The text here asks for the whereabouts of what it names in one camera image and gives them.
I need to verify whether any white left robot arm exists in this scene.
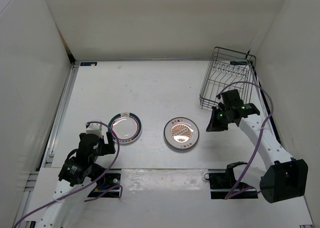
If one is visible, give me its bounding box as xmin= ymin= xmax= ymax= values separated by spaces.
xmin=31 ymin=131 xmax=118 ymax=228

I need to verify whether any wire dish rack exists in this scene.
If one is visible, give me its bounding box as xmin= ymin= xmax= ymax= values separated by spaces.
xmin=199 ymin=46 xmax=257 ymax=110

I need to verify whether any blue label sticker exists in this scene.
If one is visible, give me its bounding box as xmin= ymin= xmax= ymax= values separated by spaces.
xmin=80 ymin=62 xmax=97 ymax=66

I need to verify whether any orange sunburst plate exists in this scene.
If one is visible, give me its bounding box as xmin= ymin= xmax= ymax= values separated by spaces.
xmin=165 ymin=142 xmax=196 ymax=153
xmin=163 ymin=117 xmax=200 ymax=148

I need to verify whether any green rimmed white plate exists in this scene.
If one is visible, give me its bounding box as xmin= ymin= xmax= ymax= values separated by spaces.
xmin=108 ymin=112 xmax=143 ymax=144

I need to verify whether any orange sunburst plate front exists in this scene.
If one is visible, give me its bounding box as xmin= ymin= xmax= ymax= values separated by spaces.
xmin=165 ymin=142 xmax=196 ymax=153

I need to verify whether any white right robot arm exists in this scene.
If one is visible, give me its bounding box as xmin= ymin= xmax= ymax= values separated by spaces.
xmin=206 ymin=89 xmax=308 ymax=203

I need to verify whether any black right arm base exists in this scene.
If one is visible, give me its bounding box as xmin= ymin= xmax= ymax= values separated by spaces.
xmin=203 ymin=162 xmax=258 ymax=200

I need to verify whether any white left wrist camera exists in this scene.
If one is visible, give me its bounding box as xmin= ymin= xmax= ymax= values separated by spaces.
xmin=85 ymin=121 xmax=103 ymax=138

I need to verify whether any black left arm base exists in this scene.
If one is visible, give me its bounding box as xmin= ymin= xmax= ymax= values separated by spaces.
xmin=86 ymin=173 xmax=121 ymax=200

